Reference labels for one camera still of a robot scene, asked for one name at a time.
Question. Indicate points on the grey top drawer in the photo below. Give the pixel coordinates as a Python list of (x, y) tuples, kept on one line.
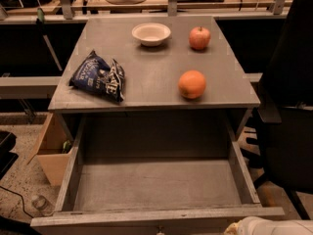
[(179, 173)]

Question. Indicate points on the orange fruit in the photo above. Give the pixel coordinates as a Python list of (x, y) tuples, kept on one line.
[(191, 84)]

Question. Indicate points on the blue chip bag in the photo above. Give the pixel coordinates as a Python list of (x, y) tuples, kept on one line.
[(95, 76)]

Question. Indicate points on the white bowl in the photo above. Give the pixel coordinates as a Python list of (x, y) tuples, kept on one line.
[(151, 34)]

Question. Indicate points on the red apple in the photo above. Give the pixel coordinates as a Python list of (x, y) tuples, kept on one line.
[(199, 38)]

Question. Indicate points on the cardboard box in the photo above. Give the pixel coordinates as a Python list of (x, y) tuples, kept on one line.
[(49, 150)]

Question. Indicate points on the black office chair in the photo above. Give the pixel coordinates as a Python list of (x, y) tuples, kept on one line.
[(284, 120)]

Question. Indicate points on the clear plastic bottle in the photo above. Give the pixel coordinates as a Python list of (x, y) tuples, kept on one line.
[(39, 202)]

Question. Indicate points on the black case at left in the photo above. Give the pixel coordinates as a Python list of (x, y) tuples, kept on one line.
[(7, 157)]

